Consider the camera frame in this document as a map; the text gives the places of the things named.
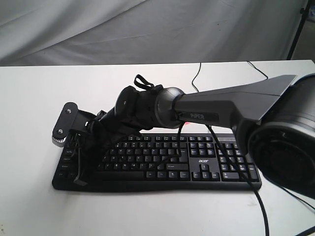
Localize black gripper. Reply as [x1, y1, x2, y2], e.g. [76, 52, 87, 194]
[73, 110, 142, 185]

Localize black acer keyboard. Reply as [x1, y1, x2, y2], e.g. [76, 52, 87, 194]
[52, 133, 262, 193]

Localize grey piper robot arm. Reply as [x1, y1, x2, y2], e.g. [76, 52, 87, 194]
[78, 75, 315, 198]

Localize white backdrop cloth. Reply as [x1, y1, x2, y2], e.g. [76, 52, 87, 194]
[0, 0, 305, 66]

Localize thin black table cable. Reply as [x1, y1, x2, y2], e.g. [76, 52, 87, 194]
[247, 60, 315, 212]

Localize black tripod stand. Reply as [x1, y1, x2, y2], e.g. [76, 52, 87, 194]
[286, 0, 312, 60]

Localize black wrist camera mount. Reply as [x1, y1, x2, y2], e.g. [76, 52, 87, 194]
[52, 102, 96, 148]

